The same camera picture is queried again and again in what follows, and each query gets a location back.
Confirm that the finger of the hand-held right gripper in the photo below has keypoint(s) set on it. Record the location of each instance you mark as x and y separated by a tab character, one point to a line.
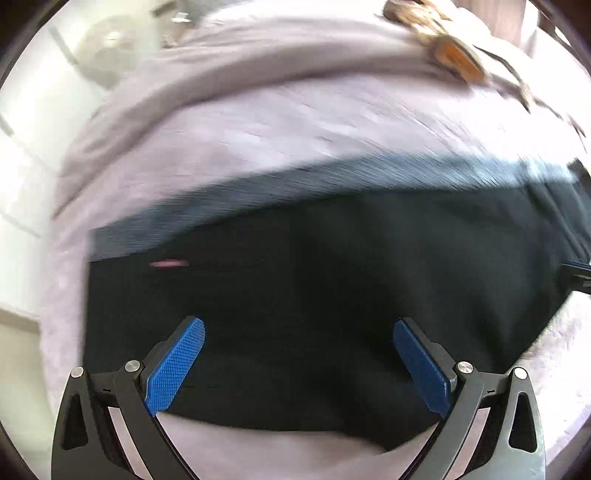
579	274

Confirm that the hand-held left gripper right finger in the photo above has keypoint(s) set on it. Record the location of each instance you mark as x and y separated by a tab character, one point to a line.
420	369

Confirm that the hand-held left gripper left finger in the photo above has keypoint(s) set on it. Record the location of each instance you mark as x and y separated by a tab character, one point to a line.
175	364

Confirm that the black pants with patterned cuffs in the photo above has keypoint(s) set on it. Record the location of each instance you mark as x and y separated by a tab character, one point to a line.
300	277

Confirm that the lavender embossed blanket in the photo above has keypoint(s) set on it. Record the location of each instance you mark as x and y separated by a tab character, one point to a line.
286	134

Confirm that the white wardrobe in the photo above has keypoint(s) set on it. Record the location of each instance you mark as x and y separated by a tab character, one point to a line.
32	152

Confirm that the brown wooden headboard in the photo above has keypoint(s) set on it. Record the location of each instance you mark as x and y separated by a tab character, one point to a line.
503	18

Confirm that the brown patterned cloth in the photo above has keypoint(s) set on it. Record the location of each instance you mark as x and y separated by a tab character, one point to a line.
443	41

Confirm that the grey quilt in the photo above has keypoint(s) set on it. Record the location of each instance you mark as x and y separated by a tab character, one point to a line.
231	50

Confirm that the white round fan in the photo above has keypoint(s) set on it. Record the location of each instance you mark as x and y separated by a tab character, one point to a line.
108	46

